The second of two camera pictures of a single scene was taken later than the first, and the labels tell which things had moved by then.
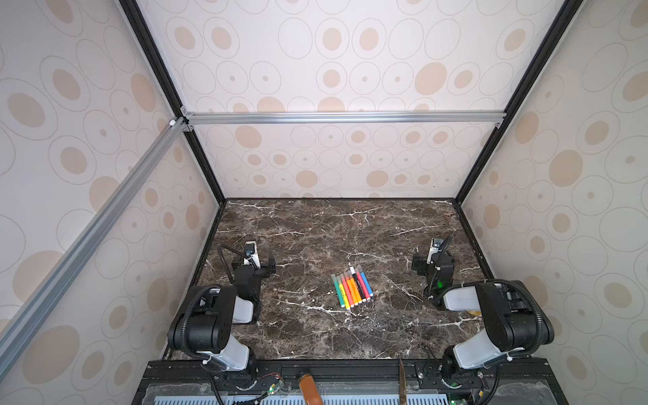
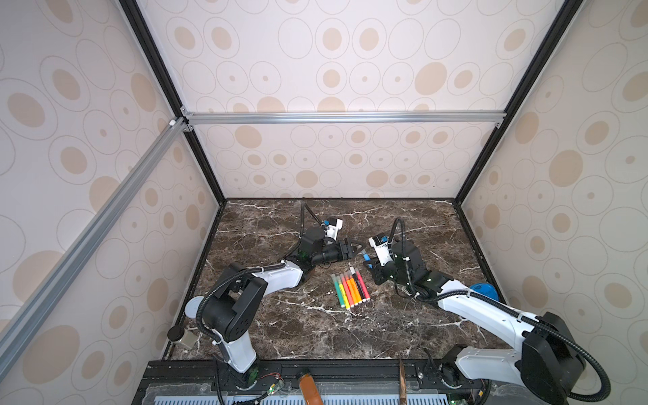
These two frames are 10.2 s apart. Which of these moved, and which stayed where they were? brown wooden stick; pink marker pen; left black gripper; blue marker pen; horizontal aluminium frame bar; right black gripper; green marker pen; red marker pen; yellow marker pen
Moved: left black gripper; right black gripper; blue marker pen
Stayed: pink marker pen; horizontal aluminium frame bar; green marker pen; yellow marker pen; brown wooden stick; red marker pen
